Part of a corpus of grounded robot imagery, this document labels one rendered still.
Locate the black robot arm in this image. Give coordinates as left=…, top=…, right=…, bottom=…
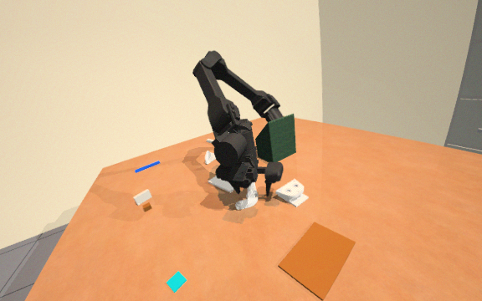
left=192, top=50, right=283, bottom=188

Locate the orange flat plate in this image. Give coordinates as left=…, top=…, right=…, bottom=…
left=278, top=222, right=355, bottom=301

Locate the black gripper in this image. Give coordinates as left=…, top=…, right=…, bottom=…
left=215, top=146, right=284, bottom=196

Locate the cyan flat rectangular block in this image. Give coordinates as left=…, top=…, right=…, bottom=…
left=167, top=271, right=187, bottom=293

